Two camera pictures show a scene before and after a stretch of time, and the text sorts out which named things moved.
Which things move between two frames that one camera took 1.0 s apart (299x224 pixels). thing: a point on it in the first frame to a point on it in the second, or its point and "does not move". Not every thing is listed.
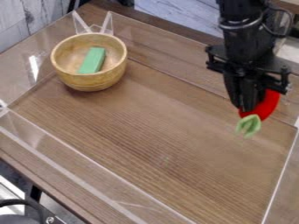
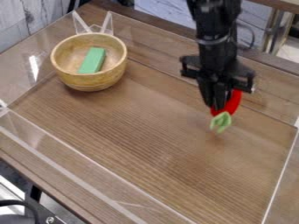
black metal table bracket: (35, 215) does not move
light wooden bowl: (67, 56) does not move
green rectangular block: (93, 61) does not move
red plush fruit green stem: (251, 118) to (221, 121)
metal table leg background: (284, 22) does not move
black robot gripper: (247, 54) to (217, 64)
